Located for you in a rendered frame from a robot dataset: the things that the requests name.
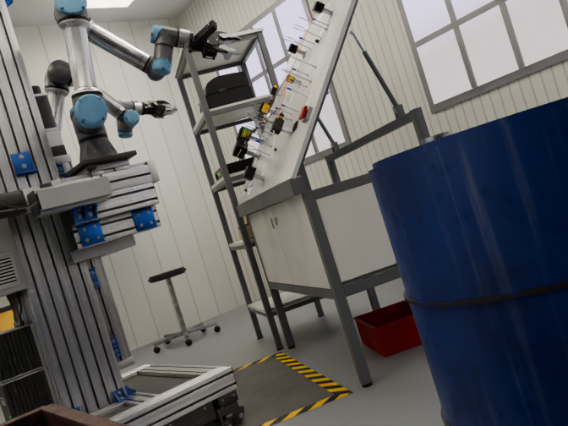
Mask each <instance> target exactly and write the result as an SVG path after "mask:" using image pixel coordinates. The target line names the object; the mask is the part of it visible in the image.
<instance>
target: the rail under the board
mask: <svg viewBox="0 0 568 426"><path fill-rule="evenodd" d="M305 192H307V190H306V188H305V184H304V181H303V177H302V176H301V177H296V178H293V179H290V180H288V181H286V182H284V183H282V184H280V185H278V186H276V187H274V188H272V189H270V190H268V191H266V192H264V193H262V194H260V195H258V196H256V197H254V198H252V199H250V200H248V201H247V202H245V203H243V204H241V205H239V206H237V209H238V214H239V217H242V216H247V215H249V214H252V213H255V212H256V211H259V210H263V209H264V208H267V207H269V206H272V205H275V204H277V203H280V202H282V201H284V200H286V199H290V198H292V197H295V196H297V195H300V194H302V193H305Z"/></svg>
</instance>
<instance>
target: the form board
mask: <svg viewBox="0 0 568 426"><path fill-rule="evenodd" d="M355 2H356V0H330V1H329V2H328V3H327V4H326V5H325V6H324V8H327V9H329V10H331V11H332V9H334V12H333V14H332V16H331V18H330V15H328V14H325V13H323V14H322V17H321V18H320V20H319V21H320V22H323V23H325V24H327V25H329V26H328V27H327V25H324V24H321V23H320V22H317V25H320V26H322V27H323V26H325V28H328V30H327V31H326V30H325V29H323V32H322V34H321V35H320V32H321V29H322V28H321V27H319V26H317V25H314V24H311V25H310V26H309V29H306V30H307V31H309V32H311V33H313V34H316V35H317V36H315V35H312V34H310V33H308V32H307V35H306V31H305V32H304V33H303V35H302V36H301V37H302V38H303V39H304V37H305V40H307V41H311V42H313V43H315V45H314V44H312V43H310V42H307V41H303V40H302V39H299V40H298V41H297V42H298V43H301V44H302V43H303V45H305V46H308V47H312V48H311V50H309V48H307V47H305V46H301V45H299V44H297V43H296V44H295V45H297V46H298V49H300V47H301V49H300V50H302V51H304V52H305V51H306V50H307V52H306V54H305V57H304V58H303V55H301V54H297V53H296V54H292V53H291V55H292V56H293V57H297V56H298V59H300V60H302V61H304V62H306V63H310V64H312V65H314V66H316V65H317V67H316V68H314V67H312V66H310V65H308V64H306V63H303V62H301V61H298V60H296V62H295V59H293V58H292V56H290V58H289V61H288V64H287V67H286V70H288V71H290V70H291V67H292V66H293V64H294V66H293V68H295V69H296V67H297V65H298V64H299V65H298V71H300V72H303V73H305V74H309V76H307V75H305V74H302V73H299V72H298V71H297V72H296V73H295V70H292V72H293V73H295V74H296V75H299V76H301V77H303V78H305V79H308V80H312V82H311V84H310V83H309V81H307V80H305V79H303V82H302V85H301V86H300V88H298V87H299V85H297V84H294V83H292V84H291V83H289V82H286V81H285V82H284V83H283V81H284V80H285V79H286V77H287V75H288V73H290V72H288V71H287V72H288V73H287V72H285V73H284V75H283V78H282V81H281V84H280V87H281V88H280V87H279V89H280V90H279V91H280V92H283V91H285V90H284V88H285V85H286V84H287V85H286V87H288V88H291V89H292V90H295V91H297V92H299V93H302V94H304V95H306V96H307V95H311V94H312V95H311V96H310V99H309V103H308V105H307V107H312V108H313V111H312V113H311V116H310V118H309V120H308V121H307V122H306V123H302V120H298V118H299V115H300V112H301V110H302V108H303V107H304V106H305V105H306V102H307V99H308V98H307V97H306V96H303V95H301V94H298V93H297V92H295V91H292V90H288V89H287V90H286V93H285V95H284V99H283V101H282V98H283V97H282V96H281V98H280V97H279V96H276V98H275V101H274V104H273V107H274V111H275V110H276V107H278V108H279V107H282V108H283V110H284V111H286V112H290V113H292V115H291V114H289V113H286V112H283V114H284V116H285V117H289V118H292V121H291V120H289V119H287V120H286V119H284V118H283V120H284V123H283V125H284V126H286V127H289V128H293V124H294V123H295V122H296V121H297V120H298V126H297V128H296V130H295V131H294V132H292V134H291V135H290V136H289V134H287V133H284V132H282V131H281V132H280V133H279V135H278V134H275V140H276V148H277V151H274V149H275V143H274V134H272V136H271V135H270V134H267V135H266V137H269V138H268V139H267V138H265V139H264V141H263V143H266V144H268V145H272V148H271V147H270V146H268V145H265V144H262V146H261V144H259V147H258V150H261V151H263V152H265V153H267V154H270V156H268V155H266V154H264V153H262V152H261V154H260V157H259V159H258V161H256V163H255V165H254V162H255V160H256V158H254V161H253V164H252V167H255V168H257V169H256V172H255V173H258V174H259V175H261V173H262V172H263V176H264V177H265V176H266V177H265V180H264V181H263V182H262V181H260V182H259V179H257V178H255V177H254V178H253V180H252V181H249V180H247V181H246V187H247V188H246V189H247V190H248V187H249V184H250V183H251V184H250V185H252V184H253V186H252V188H251V191H250V194H249V195H248V196H247V194H248V191H247V192H245V194H244V196H243V197H242V195H243V193H242V195H241V198H240V200H239V202H238V205H241V204H243V203H245V202H247V201H248V200H250V199H252V198H254V197H256V196H258V195H260V194H262V193H264V192H266V191H268V190H270V189H272V188H274V187H276V186H278V185H280V184H282V183H284V182H286V181H288V180H290V179H293V178H296V176H297V174H298V169H299V167H300V165H301V162H302V159H303V155H304V152H305V150H306V147H307V144H308V142H309V137H310V135H311V132H312V129H313V126H314V122H315V119H316V117H317V114H318V112H319V109H320V105H321V102H322V100H323V97H324V94H325V90H326V87H327V85H328V82H329V79H330V75H331V72H332V69H333V67H334V64H335V61H336V58H337V55H338V52H339V50H340V47H341V43H342V40H343V37H344V35H345V32H346V29H347V25H348V22H349V19H350V17H351V14H352V10H353V8H354V5H355ZM305 35H306V36H305ZM318 36H322V38H321V39H320V38H319V37H318ZM316 39H317V40H319V43H316V42H315V40H316ZM294 62H295V63H294ZM282 83H283V85H282ZM281 85H282V86H281ZM303 85H307V86H308V87H307V89H306V87H305V86H303ZM285 89H286V88H285ZM294 92H295V93H294ZM293 93H294V95H293V98H292V101H291V102H290V100H291V97H292V94H293ZM281 102H282V104H283V105H285V106H287V107H290V108H292V109H294V110H297V111H298V110H299V111H298V113H297V112H296V111H293V110H292V109H290V108H287V107H285V106H281ZM289 102H290V103H289ZM273 107H272V108H273ZM244 188H245V186H244ZM244 188H243V190H244Z"/></svg>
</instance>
